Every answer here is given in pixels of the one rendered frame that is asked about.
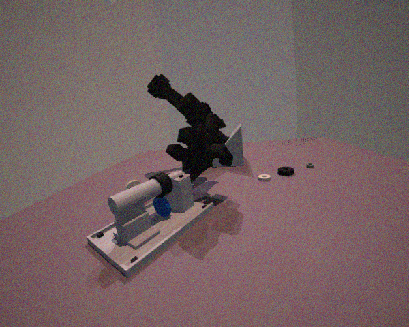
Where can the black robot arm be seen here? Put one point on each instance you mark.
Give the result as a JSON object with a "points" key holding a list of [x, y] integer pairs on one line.
{"points": [[198, 114]]}

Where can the blue disc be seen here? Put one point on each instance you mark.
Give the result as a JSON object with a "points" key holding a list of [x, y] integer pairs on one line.
{"points": [[162, 206]]}

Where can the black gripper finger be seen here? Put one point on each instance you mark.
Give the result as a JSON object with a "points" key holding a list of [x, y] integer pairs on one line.
{"points": [[200, 164], [186, 161]]}

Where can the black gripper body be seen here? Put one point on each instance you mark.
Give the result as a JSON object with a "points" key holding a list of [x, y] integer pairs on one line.
{"points": [[212, 151]]}

